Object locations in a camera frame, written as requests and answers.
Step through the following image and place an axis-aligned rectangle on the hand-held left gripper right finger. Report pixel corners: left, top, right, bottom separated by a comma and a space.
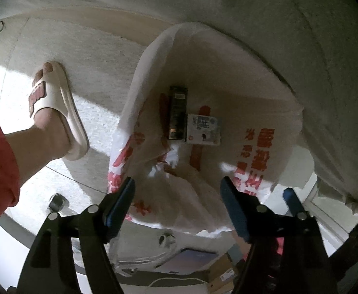
220, 176, 335, 294

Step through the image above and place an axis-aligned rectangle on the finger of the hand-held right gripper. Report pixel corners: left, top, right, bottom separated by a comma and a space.
283, 188, 305, 217

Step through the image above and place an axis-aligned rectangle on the small white printed box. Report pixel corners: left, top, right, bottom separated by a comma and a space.
185, 113, 222, 145

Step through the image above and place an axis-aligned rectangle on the brown cardboard box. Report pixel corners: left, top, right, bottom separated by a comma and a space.
208, 251, 241, 292

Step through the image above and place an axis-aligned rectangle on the person's leg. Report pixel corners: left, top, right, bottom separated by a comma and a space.
4, 63, 71, 160

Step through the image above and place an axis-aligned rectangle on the white plastic bag red print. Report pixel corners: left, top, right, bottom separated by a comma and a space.
107, 21, 317, 236

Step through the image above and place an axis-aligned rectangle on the cream slipper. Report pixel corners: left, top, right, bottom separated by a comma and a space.
28, 61, 90, 161

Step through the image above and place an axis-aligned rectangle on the black slim box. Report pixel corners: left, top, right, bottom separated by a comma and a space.
167, 86, 188, 141

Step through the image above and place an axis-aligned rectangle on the purple notebook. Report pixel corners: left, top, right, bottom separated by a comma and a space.
155, 249, 218, 275

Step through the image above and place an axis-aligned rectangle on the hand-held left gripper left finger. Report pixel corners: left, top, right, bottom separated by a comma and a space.
21, 176, 137, 294

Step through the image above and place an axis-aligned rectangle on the white cable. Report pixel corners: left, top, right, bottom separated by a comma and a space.
149, 277, 209, 287

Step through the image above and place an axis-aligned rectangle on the black caster wheel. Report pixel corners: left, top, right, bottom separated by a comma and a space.
48, 194, 68, 214

